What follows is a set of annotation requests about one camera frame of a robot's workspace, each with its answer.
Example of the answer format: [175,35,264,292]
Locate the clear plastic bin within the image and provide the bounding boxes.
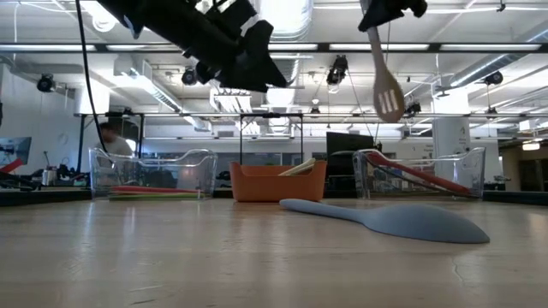
[88,147,218,201]
[353,147,487,201]

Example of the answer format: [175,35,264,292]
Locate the white column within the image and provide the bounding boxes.
[431,90,472,172]

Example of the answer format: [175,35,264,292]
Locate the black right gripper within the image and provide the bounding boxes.
[358,0,429,32]

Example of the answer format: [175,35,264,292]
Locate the cream-handled table knife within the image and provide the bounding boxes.
[277,157,317,177]

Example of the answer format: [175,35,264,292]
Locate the black overhead frame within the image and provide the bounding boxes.
[74,111,548,121]

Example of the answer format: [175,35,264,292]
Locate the blue wall screen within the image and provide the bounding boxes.
[0,136,33,166]

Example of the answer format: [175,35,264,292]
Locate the orange plastic bin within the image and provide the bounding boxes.
[229,160,329,203]

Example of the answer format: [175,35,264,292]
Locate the blue-grey silicone spoon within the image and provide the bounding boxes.
[279,198,491,245]

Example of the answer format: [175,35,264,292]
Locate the black ceiling light rail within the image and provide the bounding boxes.
[0,41,548,55]

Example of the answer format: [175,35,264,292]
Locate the black monitor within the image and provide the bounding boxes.
[325,131,376,168]

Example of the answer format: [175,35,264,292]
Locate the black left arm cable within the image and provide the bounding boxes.
[74,0,115,166]

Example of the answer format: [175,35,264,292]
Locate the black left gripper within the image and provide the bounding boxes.
[170,0,289,94]

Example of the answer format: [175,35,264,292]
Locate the wooden slotted spatula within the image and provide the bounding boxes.
[366,26,406,124]

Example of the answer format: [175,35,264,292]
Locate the red background object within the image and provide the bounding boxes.
[0,158,26,175]

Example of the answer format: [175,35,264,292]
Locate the person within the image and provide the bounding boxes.
[94,121,134,157]

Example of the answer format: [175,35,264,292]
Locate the silver ceiling air duct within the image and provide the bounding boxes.
[259,0,315,86]

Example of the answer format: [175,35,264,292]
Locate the red slotted spoon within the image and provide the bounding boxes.
[366,151,472,196]

